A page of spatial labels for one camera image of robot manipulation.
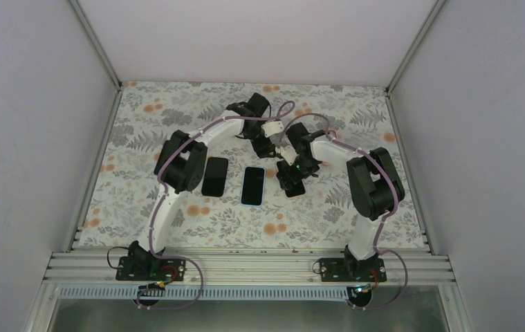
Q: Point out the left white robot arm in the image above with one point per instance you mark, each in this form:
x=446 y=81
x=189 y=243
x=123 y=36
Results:
x=181 y=167

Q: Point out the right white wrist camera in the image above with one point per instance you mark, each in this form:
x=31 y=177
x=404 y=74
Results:
x=287 y=153

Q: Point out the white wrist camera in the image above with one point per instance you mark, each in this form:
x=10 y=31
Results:
x=271 y=128
x=287 y=153

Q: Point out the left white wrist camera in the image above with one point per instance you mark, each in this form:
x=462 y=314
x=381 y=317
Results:
x=271 y=128

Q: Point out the phone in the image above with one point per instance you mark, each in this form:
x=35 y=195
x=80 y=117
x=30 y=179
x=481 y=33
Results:
x=252 y=191
x=297 y=190
x=215 y=175

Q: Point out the aluminium rail frame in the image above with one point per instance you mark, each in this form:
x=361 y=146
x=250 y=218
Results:
x=224 y=267

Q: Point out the perforated cable duct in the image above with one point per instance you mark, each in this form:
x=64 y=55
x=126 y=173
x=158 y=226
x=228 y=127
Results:
x=279 y=293

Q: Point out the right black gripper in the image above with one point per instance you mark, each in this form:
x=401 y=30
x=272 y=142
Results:
x=294 y=177

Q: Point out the phone in black case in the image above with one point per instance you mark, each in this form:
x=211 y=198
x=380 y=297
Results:
x=215 y=175

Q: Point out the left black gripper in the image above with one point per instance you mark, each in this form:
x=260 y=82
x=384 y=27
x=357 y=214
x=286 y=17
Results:
x=262 y=151

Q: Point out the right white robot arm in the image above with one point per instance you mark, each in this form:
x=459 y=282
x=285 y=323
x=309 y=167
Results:
x=374 y=186

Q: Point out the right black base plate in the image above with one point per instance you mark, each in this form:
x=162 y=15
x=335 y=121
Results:
x=351 y=270

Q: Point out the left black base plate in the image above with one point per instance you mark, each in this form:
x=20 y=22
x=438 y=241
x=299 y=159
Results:
x=159 y=270

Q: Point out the floral patterned mat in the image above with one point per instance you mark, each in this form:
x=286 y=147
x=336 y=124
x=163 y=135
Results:
x=149 y=112

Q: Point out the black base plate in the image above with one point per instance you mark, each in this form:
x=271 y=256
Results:
x=351 y=270
x=159 y=270

